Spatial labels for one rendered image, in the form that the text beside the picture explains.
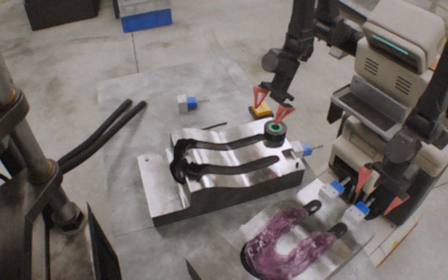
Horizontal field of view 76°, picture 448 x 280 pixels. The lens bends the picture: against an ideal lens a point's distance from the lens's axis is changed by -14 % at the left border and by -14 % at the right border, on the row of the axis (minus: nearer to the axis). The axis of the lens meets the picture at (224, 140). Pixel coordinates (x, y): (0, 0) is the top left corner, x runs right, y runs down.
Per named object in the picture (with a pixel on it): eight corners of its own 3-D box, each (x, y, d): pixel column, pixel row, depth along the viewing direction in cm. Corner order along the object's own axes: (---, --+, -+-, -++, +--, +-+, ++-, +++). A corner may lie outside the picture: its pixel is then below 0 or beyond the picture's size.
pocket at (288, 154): (290, 154, 113) (292, 147, 111) (297, 165, 110) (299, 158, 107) (278, 158, 112) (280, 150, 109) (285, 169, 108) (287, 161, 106)
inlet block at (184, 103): (208, 101, 143) (208, 91, 139) (210, 108, 139) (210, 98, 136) (178, 105, 141) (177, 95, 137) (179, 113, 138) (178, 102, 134)
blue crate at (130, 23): (168, 13, 409) (166, -3, 394) (173, 25, 381) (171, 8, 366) (121, 20, 397) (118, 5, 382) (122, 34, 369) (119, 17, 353)
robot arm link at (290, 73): (305, 61, 98) (292, 54, 101) (292, 58, 93) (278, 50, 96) (295, 81, 101) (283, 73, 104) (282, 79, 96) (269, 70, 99)
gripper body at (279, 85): (280, 101, 98) (290, 80, 95) (258, 85, 104) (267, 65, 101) (293, 103, 102) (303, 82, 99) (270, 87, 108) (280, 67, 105)
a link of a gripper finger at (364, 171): (365, 206, 79) (385, 177, 75) (345, 189, 83) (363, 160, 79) (374, 200, 84) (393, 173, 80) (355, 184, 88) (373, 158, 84)
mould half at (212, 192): (269, 134, 128) (272, 107, 118) (300, 184, 110) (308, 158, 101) (140, 167, 116) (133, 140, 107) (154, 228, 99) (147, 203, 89)
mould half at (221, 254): (314, 188, 109) (320, 166, 101) (372, 239, 94) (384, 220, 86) (188, 273, 88) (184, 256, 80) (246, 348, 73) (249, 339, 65)
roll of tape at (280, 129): (280, 125, 119) (282, 117, 116) (289, 140, 113) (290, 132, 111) (259, 128, 117) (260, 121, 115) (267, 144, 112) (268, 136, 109)
